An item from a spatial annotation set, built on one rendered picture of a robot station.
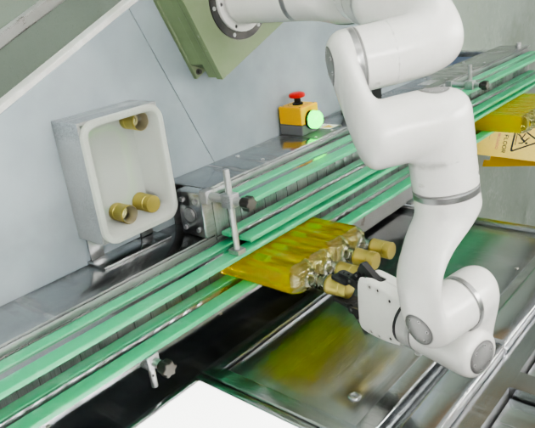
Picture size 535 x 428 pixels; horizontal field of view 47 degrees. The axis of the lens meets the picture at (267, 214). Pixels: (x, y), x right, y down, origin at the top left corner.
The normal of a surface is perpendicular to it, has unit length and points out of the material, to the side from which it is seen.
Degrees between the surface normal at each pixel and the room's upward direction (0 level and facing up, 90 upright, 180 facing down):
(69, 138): 90
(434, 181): 82
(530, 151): 74
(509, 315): 90
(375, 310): 107
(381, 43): 51
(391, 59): 42
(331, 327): 90
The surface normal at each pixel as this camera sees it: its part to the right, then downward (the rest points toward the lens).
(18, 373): -0.11, -0.93
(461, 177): 0.22, 0.30
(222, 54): 0.71, 0.18
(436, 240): -0.40, -0.21
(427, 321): -0.66, 0.40
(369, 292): -0.85, 0.17
